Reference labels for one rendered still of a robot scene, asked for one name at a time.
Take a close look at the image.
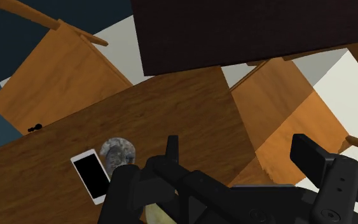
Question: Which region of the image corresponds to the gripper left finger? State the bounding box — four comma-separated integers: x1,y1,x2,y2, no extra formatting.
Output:
97,134,198,224

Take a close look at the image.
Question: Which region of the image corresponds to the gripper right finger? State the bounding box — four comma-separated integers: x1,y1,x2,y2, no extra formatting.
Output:
289,133,358,224

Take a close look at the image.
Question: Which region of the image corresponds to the white phone with black screen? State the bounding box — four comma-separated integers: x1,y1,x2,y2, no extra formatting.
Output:
70,148,111,206

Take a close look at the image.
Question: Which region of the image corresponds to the grey mottled cup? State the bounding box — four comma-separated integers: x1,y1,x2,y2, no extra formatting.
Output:
99,137,136,179

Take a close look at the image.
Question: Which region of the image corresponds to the wooden chair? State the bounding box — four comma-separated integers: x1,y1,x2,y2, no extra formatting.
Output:
228,27,358,188
0,0,134,136

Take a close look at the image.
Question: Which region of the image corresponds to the brown wooden table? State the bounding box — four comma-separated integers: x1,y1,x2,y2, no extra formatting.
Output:
0,66,258,224

